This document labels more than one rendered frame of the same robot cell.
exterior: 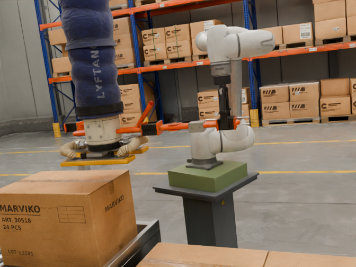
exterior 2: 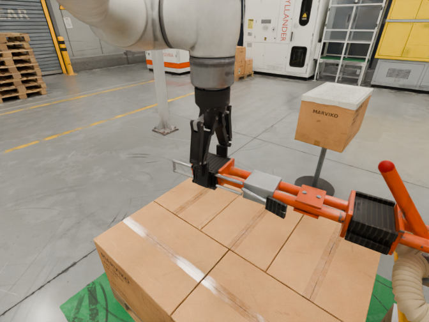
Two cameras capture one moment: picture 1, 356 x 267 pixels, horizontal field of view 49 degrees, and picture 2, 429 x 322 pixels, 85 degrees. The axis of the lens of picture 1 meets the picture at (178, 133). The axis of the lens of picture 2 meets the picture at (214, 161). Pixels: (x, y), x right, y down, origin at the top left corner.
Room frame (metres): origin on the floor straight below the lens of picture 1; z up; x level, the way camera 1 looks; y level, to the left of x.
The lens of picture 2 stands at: (2.18, -0.08, 1.53)
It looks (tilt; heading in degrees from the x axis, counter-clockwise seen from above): 31 degrees down; 195
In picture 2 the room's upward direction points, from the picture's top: straight up
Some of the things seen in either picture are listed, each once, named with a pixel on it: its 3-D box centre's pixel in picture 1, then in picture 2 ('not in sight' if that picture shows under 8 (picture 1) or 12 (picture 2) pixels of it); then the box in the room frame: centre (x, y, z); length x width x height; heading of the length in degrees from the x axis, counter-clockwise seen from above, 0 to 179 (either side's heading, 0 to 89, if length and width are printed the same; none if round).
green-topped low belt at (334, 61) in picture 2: not in sight; (341, 69); (-5.76, 1.54, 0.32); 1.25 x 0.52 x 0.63; 68
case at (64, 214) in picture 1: (67, 216); not in sight; (2.00, 0.64, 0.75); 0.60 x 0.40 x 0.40; 69
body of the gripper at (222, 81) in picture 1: (222, 86); (212, 107); (1.70, -0.22, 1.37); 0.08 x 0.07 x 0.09; 164
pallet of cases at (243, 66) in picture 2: not in sight; (230, 61); (-5.65, -1.74, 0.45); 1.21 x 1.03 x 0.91; 68
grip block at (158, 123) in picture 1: (152, 128); (369, 220); (1.79, 0.12, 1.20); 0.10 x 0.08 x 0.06; 164
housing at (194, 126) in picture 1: (197, 126); (262, 187); (1.73, -0.09, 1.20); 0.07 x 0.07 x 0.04; 74
